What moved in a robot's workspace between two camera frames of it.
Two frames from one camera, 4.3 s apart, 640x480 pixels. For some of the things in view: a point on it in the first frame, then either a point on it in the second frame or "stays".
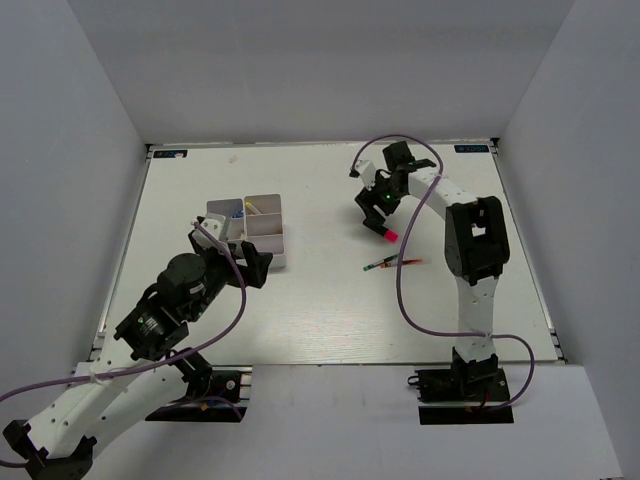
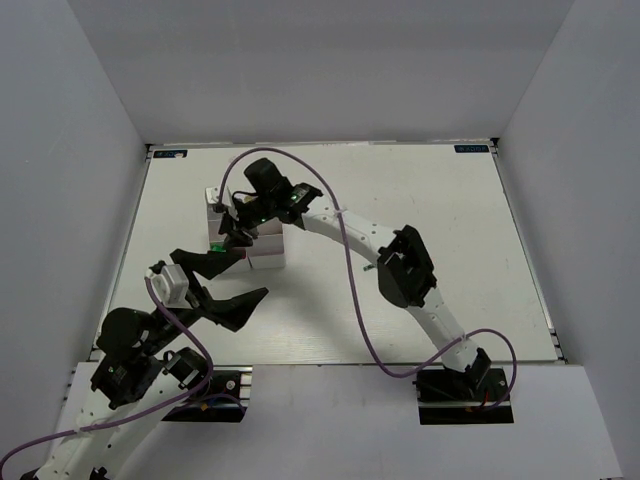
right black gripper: (370, 198) → (235, 238)
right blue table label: (482, 148) stays
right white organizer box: (263, 226) stays
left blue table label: (170, 153) stays
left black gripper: (258, 263) → (233, 311)
